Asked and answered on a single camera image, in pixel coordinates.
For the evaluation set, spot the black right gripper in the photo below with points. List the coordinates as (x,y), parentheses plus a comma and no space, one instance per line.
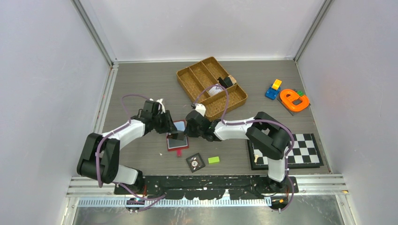
(188,132)

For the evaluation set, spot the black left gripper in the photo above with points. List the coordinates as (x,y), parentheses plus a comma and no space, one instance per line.
(169,126)

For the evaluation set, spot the red leather card holder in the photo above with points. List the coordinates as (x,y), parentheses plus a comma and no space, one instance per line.
(177,140)

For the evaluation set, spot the black VIP card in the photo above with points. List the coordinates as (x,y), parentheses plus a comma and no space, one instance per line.
(225,82)
(176,135)

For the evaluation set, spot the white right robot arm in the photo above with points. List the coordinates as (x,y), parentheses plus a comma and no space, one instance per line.
(273,139)

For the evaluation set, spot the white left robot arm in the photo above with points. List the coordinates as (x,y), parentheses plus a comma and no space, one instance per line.
(100,156)

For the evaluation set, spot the poker chip in black case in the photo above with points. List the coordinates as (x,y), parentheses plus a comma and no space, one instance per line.
(195,162)

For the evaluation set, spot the green rectangular block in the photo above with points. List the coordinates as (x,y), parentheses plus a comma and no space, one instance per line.
(213,160)

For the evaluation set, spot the woven wicker divided tray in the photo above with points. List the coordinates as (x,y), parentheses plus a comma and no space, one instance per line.
(208,83)

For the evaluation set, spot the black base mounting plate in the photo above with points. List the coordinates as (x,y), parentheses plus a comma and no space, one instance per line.
(207,187)

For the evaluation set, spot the blue toy brick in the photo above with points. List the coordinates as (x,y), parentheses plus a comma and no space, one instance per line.
(272,93)

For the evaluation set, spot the yellow toy brick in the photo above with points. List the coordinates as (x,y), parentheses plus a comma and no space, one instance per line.
(276,85)

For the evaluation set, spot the black white chessboard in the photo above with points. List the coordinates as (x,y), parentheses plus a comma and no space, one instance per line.
(304,154)

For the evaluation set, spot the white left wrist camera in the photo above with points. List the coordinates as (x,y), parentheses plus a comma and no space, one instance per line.
(162,108)

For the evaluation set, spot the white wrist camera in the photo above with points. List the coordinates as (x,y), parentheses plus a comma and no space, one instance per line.
(162,108)
(201,109)

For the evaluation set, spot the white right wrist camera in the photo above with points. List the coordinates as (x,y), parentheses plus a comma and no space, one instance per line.
(201,109)

